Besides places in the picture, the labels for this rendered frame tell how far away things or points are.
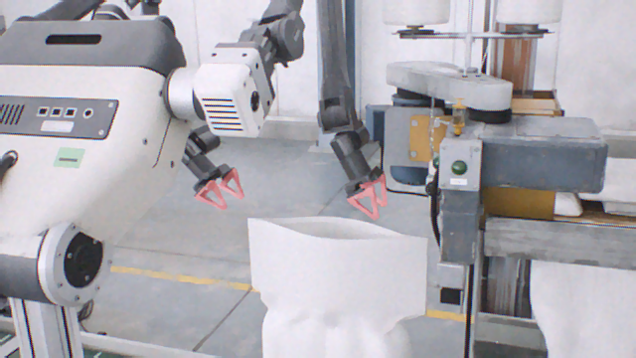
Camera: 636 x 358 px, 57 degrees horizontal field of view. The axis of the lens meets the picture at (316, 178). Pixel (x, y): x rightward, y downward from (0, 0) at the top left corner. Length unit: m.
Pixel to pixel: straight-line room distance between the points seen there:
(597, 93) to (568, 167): 5.26
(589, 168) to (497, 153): 0.16
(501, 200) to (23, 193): 1.05
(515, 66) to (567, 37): 4.71
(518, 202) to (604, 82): 4.96
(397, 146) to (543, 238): 0.46
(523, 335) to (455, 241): 0.59
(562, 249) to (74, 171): 1.01
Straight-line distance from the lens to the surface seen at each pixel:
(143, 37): 1.06
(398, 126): 1.58
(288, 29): 1.10
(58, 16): 1.51
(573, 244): 1.40
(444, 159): 1.13
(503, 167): 1.18
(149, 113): 1.00
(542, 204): 1.51
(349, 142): 1.34
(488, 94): 1.26
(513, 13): 1.41
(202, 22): 7.21
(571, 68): 6.37
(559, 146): 1.17
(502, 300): 1.84
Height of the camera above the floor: 1.60
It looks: 17 degrees down
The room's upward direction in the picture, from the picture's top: 1 degrees counter-clockwise
